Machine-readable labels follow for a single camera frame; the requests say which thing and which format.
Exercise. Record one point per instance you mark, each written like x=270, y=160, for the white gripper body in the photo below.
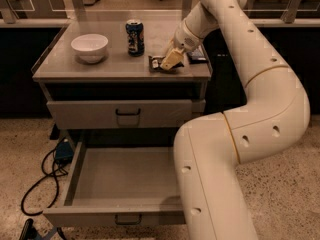
x=184, y=38

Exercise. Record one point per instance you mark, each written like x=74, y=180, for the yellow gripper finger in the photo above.
x=172, y=58
x=170, y=46

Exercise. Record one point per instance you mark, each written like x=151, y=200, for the black rxbar chocolate bar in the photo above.
x=155, y=65

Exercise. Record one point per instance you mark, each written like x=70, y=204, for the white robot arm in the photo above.
x=208, y=149

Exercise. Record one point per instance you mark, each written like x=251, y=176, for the closed grey top drawer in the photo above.
x=101, y=114

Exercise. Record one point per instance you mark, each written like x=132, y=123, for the grey drawer cabinet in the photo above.
x=119, y=76

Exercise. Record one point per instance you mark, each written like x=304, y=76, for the open grey middle drawer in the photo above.
x=104, y=182

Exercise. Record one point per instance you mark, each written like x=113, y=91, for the dark blue snack bar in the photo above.
x=196, y=57

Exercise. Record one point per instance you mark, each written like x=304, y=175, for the blue soda can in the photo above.
x=135, y=34

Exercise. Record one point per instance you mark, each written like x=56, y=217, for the white ceramic bowl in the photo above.
x=91, y=48

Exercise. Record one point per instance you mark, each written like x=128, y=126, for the grey background table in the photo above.
x=275, y=8

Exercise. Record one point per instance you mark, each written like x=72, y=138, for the blue power adapter box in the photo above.
x=64, y=152

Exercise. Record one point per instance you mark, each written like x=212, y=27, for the black top drawer handle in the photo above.
x=137, y=112

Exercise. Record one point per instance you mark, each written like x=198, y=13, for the black drawer handle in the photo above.
x=127, y=220
x=137, y=112

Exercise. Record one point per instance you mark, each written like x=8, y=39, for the black middle drawer handle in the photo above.
x=127, y=220

